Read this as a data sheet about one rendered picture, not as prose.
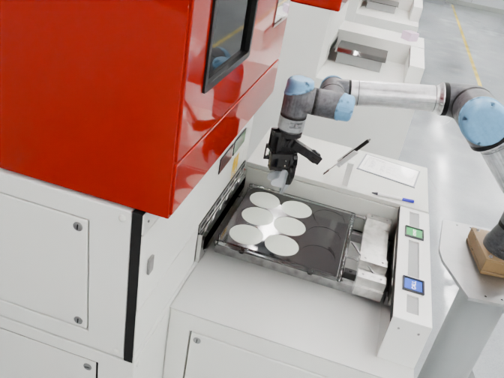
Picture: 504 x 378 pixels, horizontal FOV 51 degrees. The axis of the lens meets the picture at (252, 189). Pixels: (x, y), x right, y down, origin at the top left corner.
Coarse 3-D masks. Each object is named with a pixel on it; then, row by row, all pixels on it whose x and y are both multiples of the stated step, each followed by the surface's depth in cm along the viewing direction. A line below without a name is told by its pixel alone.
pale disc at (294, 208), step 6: (282, 204) 172; (288, 204) 173; (294, 204) 174; (300, 204) 174; (288, 210) 170; (294, 210) 170; (300, 210) 171; (306, 210) 172; (294, 216) 167; (300, 216) 168; (306, 216) 168
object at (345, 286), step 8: (216, 248) 157; (224, 248) 156; (232, 256) 157; (240, 256) 156; (248, 256) 155; (256, 264) 156; (264, 264) 155; (272, 264) 154; (288, 272) 154; (296, 272) 153; (304, 272) 152; (312, 280) 153; (320, 280) 152; (328, 280) 151; (344, 280) 151; (336, 288) 152; (344, 288) 151; (360, 296) 151
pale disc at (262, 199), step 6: (258, 192) 177; (264, 192) 177; (252, 198) 173; (258, 198) 173; (264, 198) 174; (270, 198) 174; (276, 198) 175; (258, 204) 170; (264, 204) 171; (270, 204) 171; (276, 204) 172
